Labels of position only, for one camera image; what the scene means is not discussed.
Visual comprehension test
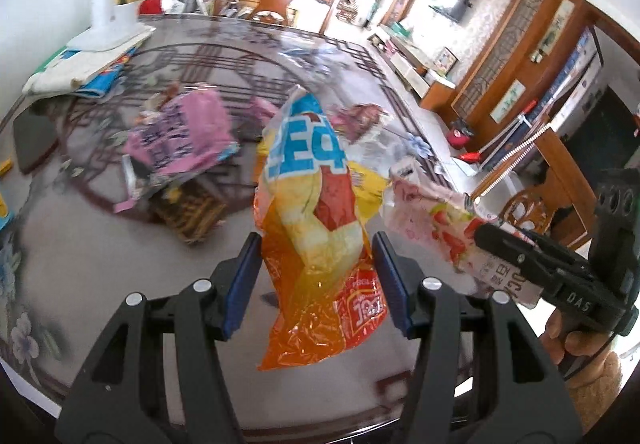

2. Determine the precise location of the hanging scroll painting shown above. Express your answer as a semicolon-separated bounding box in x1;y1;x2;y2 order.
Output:
537;0;576;62

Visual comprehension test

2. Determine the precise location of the person's right forearm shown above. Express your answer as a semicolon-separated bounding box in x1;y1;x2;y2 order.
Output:
565;349;632;444

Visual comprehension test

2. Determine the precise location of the white strawberry print wrapper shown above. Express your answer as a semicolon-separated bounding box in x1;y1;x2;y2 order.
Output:
380;161;543;309

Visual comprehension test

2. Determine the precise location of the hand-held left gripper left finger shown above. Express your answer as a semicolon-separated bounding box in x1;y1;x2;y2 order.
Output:
54;232;264;444

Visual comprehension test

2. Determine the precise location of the pink snack wrapper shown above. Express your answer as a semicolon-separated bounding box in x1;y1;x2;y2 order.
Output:
247;96;281;122

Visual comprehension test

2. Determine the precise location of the clear plastic bag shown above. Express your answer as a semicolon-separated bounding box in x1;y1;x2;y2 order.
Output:
277;31;351;79

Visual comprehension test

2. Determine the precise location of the small pink wrapper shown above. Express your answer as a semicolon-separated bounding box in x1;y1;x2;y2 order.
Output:
330;102;393;142

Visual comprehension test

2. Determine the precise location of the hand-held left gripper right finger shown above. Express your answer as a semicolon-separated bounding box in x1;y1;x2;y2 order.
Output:
371;230;584;444

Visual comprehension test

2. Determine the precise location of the wooden chair with carved back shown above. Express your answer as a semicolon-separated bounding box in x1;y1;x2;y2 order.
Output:
500;129;608;249

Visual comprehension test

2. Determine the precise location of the wall television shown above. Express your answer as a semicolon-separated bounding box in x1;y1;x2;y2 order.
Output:
430;0;471;23

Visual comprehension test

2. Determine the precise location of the pink bag with purple print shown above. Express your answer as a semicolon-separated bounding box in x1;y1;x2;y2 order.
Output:
112;86;241;215

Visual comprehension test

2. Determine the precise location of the yellow and white packet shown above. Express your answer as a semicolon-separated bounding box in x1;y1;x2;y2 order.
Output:
347;159;391;219

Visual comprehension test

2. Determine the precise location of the dark grey pad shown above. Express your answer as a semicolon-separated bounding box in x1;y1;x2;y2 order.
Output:
12;111;61;175

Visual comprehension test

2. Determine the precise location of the person's right hand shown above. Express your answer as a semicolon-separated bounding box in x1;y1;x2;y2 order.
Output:
544;308;619;378

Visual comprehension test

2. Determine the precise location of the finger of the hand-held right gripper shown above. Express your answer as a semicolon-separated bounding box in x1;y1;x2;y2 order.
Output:
473;221;622;331
500;223;597;283

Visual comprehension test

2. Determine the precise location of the red bucket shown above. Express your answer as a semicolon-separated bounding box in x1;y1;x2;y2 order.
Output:
446;121;473;152

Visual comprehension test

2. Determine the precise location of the stack of papers and books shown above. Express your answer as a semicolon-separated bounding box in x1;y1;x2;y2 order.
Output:
22;31;151;99

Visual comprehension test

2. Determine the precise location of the white ribbed pole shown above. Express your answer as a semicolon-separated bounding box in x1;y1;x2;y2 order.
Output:
472;121;553;197

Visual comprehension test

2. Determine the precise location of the framed bamboo painting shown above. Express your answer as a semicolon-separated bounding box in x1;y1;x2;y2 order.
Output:
490;78;526;122

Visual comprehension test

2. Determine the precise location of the small framed picture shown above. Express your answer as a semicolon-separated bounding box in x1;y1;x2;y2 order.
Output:
434;48;458;73

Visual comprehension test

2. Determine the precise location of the mop with red handle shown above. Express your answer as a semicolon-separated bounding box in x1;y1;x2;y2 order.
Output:
480;98;543;152

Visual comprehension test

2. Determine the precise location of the brown patterned wrapper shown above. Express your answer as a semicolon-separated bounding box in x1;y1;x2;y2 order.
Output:
150;184;228;247

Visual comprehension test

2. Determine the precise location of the orange yellow chip bag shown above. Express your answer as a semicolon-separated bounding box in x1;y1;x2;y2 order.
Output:
252;84;391;372

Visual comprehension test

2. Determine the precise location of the wooden television cabinet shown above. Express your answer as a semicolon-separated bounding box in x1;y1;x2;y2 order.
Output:
367;21;458;109

